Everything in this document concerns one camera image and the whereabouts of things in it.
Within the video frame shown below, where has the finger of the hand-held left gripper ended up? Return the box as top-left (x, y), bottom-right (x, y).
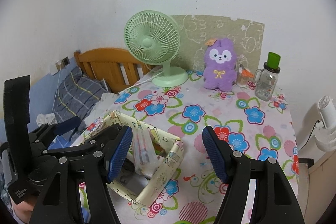
top-left (41, 126), bottom-right (123, 158)
top-left (29, 116), bottom-right (80, 141)

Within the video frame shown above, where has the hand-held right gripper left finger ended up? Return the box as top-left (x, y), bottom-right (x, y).
top-left (29, 126), bottom-right (133, 224)

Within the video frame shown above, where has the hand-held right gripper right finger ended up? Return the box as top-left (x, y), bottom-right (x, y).
top-left (202, 126), bottom-right (305, 224)

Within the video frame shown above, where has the clear zip bag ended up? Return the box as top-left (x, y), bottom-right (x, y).
top-left (132, 127), bottom-right (159, 176)

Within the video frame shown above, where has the yellow patterned box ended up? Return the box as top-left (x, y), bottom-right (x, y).
top-left (79, 110), bottom-right (184, 209)

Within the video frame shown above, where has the white crumpled cloth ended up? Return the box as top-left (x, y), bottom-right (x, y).
top-left (36, 113), bottom-right (57, 126)

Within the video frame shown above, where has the plaid grey pillow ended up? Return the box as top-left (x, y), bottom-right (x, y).
top-left (54, 67), bottom-right (109, 119)

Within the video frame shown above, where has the wooden bed headboard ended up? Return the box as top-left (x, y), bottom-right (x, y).
top-left (73, 48), bottom-right (155, 94)

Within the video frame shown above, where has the small orange-lid jar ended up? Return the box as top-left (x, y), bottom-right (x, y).
top-left (236, 68), bottom-right (254, 86)

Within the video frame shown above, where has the purple plush toy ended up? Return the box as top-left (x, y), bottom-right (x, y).
top-left (203, 39), bottom-right (238, 91)

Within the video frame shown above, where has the glass jar green lid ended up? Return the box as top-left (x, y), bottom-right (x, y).
top-left (254, 52), bottom-right (281, 102)

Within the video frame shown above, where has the beige wooden door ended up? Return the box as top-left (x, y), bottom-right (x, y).
top-left (297, 151), bottom-right (336, 224)

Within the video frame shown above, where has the green desk fan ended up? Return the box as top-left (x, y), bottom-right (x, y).
top-left (124, 10), bottom-right (189, 88)

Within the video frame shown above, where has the white standing fan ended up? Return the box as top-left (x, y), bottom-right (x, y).
top-left (314, 95), bottom-right (336, 153)

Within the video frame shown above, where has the green patterned board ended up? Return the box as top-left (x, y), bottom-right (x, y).
top-left (171, 14), bottom-right (265, 77)

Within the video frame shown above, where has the white fan cable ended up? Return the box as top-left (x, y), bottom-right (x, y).
top-left (119, 70), bottom-right (164, 94)

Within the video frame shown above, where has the black fan cable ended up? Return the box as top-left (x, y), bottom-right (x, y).
top-left (297, 119), bottom-right (322, 151)

